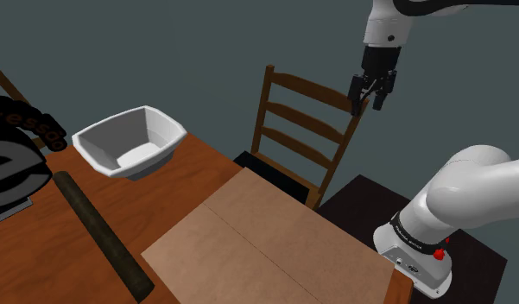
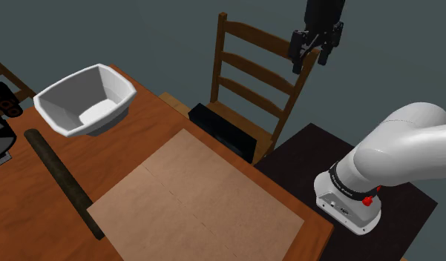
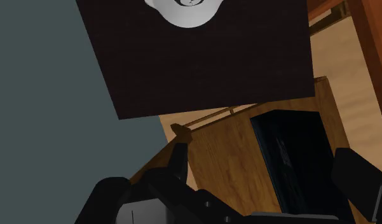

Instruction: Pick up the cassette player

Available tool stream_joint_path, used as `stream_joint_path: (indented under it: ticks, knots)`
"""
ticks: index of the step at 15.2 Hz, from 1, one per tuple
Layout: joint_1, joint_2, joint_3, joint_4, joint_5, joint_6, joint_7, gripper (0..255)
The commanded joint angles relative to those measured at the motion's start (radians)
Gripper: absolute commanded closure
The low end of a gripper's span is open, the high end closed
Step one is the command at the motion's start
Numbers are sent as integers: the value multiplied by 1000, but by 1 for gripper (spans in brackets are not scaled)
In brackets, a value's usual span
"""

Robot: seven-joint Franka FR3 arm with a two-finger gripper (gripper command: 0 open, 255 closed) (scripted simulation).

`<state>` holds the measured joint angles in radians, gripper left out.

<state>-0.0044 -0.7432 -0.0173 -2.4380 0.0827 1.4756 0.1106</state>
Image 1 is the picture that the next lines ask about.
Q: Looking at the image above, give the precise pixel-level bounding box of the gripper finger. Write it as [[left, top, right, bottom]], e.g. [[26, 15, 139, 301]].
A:
[[371, 70, 399, 112], [346, 73, 372, 117]]

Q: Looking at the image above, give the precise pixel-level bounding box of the wooden ladder-back chair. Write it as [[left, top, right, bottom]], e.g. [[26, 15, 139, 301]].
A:
[[0, 65, 47, 151], [233, 64, 370, 211]]

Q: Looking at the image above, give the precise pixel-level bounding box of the dark robot stand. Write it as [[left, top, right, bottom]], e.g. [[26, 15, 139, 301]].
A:
[[315, 174, 509, 304]]

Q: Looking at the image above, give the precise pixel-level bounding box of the brown flat cardboard sheet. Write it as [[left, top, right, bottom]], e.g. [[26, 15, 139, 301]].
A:
[[140, 166, 396, 304]]

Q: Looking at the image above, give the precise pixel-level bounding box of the brown wooden table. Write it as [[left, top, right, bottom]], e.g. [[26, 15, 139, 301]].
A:
[[0, 132, 415, 304]]

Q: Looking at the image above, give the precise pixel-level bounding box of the white angular bowl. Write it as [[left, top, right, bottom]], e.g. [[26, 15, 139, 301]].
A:
[[71, 104, 188, 181]]

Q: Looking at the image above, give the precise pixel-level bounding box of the dark brown cylinder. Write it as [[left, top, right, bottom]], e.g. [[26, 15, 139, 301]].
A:
[[51, 170, 156, 304]]

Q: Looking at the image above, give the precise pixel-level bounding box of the black grey espresso machine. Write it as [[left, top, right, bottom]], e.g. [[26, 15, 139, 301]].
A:
[[0, 93, 69, 260]]

